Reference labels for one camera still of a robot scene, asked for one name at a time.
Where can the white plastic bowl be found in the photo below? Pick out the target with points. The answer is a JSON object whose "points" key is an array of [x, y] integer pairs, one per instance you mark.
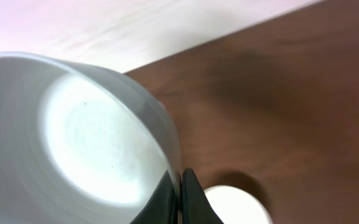
{"points": [[235, 206]]}

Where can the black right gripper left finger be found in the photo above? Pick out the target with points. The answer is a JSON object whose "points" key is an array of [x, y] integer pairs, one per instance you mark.
{"points": [[162, 207]]}

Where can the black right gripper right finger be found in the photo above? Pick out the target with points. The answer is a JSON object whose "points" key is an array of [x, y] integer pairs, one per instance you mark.
{"points": [[195, 206]]}

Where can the grey plastic bowl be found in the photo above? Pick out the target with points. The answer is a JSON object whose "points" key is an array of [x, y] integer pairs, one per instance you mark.
{"points": [[79, 143]]}

